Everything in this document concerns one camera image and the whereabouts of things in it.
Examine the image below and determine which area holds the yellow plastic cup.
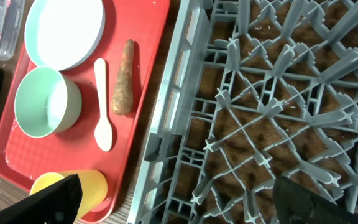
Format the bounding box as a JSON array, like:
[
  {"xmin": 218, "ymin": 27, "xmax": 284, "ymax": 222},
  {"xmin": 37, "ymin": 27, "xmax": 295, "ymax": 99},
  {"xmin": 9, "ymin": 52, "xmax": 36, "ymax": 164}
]
[{"xmin": 29, "ymin": 170, "xmax": 108, "ymax": 221}]

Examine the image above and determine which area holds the red plastic tray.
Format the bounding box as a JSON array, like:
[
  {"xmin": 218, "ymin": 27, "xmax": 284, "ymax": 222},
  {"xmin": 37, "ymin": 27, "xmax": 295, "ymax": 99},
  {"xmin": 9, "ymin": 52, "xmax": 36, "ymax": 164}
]
[{"xmin": 0, "ymin": 0, "xmax": 170, "ymax": 223}]

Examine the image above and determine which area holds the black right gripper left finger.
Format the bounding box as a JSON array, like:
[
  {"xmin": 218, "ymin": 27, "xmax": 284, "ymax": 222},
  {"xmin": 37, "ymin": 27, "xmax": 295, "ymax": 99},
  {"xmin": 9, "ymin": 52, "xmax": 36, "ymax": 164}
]
[{"xmin": 0, "ymin": 174, "xmax": 83, "ymax": 224}]

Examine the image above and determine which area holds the large light blue plate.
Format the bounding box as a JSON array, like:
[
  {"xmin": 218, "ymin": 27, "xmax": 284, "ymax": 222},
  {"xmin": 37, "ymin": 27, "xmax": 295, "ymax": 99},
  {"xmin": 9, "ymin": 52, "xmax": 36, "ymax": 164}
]
[{"xmin": 24, "ymin": 0, "xmax": 106, "ymax": 71}]

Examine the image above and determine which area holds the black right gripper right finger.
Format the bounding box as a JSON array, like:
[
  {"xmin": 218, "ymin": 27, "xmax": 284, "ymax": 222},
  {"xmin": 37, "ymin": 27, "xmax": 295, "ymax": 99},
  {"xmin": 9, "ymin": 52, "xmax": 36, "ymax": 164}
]
[{"xmin": 273, "ymin": 177, "xmax": 358, "ymax": 224}]

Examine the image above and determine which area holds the brown carrot piece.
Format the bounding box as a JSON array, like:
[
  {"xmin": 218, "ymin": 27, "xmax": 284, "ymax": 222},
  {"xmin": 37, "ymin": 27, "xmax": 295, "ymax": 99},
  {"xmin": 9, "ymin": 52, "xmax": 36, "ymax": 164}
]
[{"xmin": 111, "ymin": 39, "xmax": 134, "ymax": 115}]

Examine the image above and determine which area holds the green bowl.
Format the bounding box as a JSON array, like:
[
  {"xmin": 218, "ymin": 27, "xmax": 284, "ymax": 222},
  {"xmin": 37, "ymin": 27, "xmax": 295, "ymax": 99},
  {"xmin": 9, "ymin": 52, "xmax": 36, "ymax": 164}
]
[{"xmin": 14, "ymin": 67, "xmax": 82, "ymax": 138}]

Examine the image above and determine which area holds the grey dishwasher rack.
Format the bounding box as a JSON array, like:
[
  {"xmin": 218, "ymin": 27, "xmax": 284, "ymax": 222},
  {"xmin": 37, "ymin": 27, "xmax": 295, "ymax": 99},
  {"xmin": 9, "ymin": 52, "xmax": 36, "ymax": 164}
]
[{"xmin": 127, "ymin": 0, "xmax": 358, "ymax": 223}]

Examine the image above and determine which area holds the clear plastic waste bin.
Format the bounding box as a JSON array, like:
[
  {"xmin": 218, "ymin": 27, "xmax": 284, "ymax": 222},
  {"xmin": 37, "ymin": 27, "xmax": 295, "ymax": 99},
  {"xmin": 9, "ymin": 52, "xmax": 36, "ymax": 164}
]
[{"xmin": 0, "ymin": 0, "xmax": 25, "ymax": 61}]

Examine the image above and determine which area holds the white plastic spoon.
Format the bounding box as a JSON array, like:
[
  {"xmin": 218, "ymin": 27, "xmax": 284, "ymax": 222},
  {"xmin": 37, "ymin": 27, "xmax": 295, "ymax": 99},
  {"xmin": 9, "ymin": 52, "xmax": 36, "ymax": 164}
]
[{"xmin": 94, "ymin": 58, "xmax": 113, "ymax": 152}]

